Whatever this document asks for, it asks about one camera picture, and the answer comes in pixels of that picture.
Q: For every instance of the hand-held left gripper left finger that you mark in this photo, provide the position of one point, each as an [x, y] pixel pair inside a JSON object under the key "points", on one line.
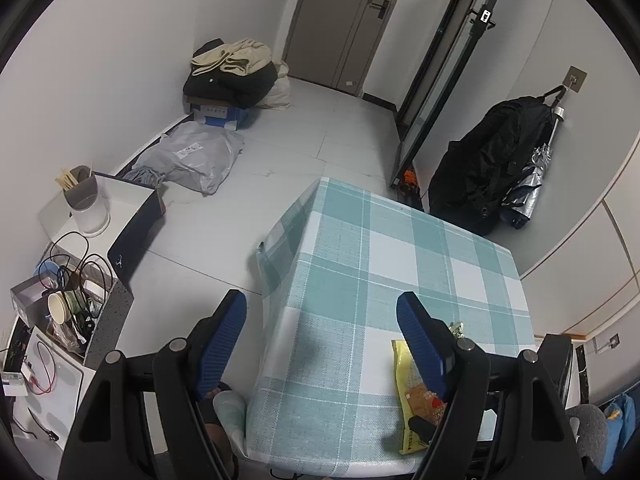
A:
{"points": [[222, 340]]}

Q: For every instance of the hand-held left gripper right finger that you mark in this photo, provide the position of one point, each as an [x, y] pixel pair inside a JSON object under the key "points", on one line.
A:
{"points": [[422, 345]]}

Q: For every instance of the yellow snack packet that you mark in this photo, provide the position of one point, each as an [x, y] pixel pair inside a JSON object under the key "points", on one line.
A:
{"points": [[415, 385]]}

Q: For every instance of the table with checkered tablecloth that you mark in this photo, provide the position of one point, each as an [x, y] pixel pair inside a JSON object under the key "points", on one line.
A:
{"points": [[350, 285]]}

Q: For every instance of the person's foot in sandal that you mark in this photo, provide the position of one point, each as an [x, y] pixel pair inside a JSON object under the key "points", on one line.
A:
{"points": [[217, 435]]}

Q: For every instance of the speckled grey panel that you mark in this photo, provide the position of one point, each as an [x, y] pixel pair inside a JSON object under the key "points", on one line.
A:
{"points": [[110, 317]]}

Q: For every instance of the white appliance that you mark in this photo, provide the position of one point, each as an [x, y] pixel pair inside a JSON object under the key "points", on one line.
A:
{"points": [[67, 385]]}

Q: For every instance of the paper cup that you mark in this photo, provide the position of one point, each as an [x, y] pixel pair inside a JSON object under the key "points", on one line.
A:
{"points": [[60, 307]]}

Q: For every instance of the orange black tool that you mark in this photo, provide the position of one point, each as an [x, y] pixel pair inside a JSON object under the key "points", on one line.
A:
{"points": [[410, 177]]}

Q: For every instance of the white navy box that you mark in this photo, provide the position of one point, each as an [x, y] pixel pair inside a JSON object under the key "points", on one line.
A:
{"points": [[122, 202]]}

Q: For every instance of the white cup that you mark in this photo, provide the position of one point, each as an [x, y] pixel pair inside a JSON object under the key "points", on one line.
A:
{"points": [[91, 220]]}

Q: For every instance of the grey cloth bundle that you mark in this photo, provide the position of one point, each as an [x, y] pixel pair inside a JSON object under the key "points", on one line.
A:
{"points": [[144, 178]]}

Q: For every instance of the grey plastic mailer bag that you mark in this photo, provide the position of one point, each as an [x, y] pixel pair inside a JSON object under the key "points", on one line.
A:
{"points": [[200, 157]]}

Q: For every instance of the black hanging bag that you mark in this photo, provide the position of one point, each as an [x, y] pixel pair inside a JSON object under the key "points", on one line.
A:
{"points": [[480, 170]]}

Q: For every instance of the grey cushion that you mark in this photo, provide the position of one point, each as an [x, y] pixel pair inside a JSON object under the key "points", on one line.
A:
{"points": [[587, 435]]}

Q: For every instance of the blue bowl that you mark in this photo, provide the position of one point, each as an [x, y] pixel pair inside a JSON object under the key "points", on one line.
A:
{"points": [[46, 271]]}

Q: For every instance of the silver folded umbrella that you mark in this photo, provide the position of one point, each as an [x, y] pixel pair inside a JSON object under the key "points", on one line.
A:
{"points": [[530, 185]]}

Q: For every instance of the clear plastic box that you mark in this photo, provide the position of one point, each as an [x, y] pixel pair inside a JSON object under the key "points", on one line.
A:
{"points": [[27, 300]]}

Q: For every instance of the grey cup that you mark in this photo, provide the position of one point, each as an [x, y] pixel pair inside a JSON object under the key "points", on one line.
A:
{"points": [[82, 194]]}

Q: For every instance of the blue bag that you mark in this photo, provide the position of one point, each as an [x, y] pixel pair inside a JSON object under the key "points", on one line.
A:
{"points": [[620, 420]]}

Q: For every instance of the white charger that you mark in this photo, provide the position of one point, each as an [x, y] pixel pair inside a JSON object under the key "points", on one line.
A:
{"points": [[14, 381]]}

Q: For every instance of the bundle of wooden chopsticks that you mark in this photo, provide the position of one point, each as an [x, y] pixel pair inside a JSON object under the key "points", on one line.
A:
{"points": [[67, 179]]}

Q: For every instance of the blue white cardboard box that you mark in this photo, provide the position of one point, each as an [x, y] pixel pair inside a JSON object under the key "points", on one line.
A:
{"points": [[222, 114]]}

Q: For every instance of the black framed glass door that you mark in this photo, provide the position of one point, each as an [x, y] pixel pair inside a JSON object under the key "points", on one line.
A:
{"points": [[430, 105]]}

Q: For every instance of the white bag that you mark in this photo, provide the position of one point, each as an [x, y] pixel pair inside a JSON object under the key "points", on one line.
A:
{"points": [[277, 95]]}

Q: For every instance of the pile of clothes and bags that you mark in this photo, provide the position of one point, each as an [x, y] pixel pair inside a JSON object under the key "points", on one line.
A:
{"points": [[240, 89]]}

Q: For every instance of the beige cloth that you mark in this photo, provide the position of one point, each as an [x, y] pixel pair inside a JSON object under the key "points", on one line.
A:
{"points": [[235, 57]]}

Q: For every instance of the grey room door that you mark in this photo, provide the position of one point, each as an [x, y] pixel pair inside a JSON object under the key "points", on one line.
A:
{"points": [[340, 22]]}

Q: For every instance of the black glass door lock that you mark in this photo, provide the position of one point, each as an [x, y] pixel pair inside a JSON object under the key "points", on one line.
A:
{"points": [[484, 16]]}

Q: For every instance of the wall outlet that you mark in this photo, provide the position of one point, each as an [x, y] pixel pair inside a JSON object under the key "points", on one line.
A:
{"points": [[613, 341]]}

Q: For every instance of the metal wall hook plate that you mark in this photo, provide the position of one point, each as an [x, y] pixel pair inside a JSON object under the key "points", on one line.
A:
{"points": [[576, 79]]}

